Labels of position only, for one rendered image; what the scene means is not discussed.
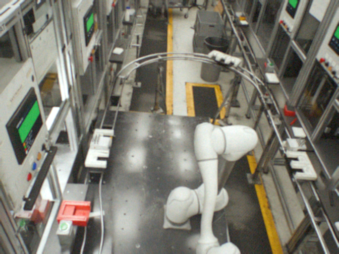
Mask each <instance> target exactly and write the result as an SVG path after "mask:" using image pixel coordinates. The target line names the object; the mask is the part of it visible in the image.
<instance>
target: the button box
mask: <svg viewBox="0 0 339 254"><path fill-rule="evenodd" d="M63 223H68V225H69V227H68V229H67V230H61V228H60V225H61V224H63ZM60 225H59V228H58V231H57V236H58V239H59V242H60V246H71V245H72V241H73V237H74V229H73V224H72V221H63V220H61V222H60Z"/></svg>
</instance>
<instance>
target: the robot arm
mask: <svg viewBox="0 0 339 254"><path fill-rule="evenodd" d="M257 141H258V138H257V134H256V132H255V131H254V130H253V129H251V128H249V127H246V126H240V125H236V126H225V127H222V128H214V127H213V125H212V124H210V123H207V122H205V123H201V124H199V125H198V126H197V127H196V129H195V133H194V149H195V155H196V159H197V163H198V166H199V169H200V172H201V175H202V178H203V182H204V183H203V184H202V185H200V186H199V188H198V189H195V190H190V189H188V188H186V187H178V188H176V189H174V190H173V191H172V192H171V193H170V195H169V197H168V200H167V205H164V225H163V228H164V229H165V230H166V229H169V228H170V229H180V230H187V231H190V230H191V226H190V217H191V216H193V215H196V214H202V215H201V236H200V238H199V240H198V245H197V248H196V254H240V251H239V249H238V248H237V247H236V246H235V245H233V244H232V243H230V242H229V243H226V244H223V245H222V246H220V245H219V243H218V240H217V238H216V237H214V235H213V234H212V229H211V222H212V218H213V214H214V212H215V211H219V210H221V209H222V208H224V207H225V206H226V205H227V203H228V194H227V192H226V190H225V189H224V188H223V186H224V184H225V182H226V180H227V178H228V175H229V173H230V171H231V169H232V168H233V166H234V164H235V162H236V160H238V159H240V158H241V157H242V156H243V155H245V154H246V153H247V152H248V151H251V150H252V149H254V148H255V147H256V145H257Z"/></svg>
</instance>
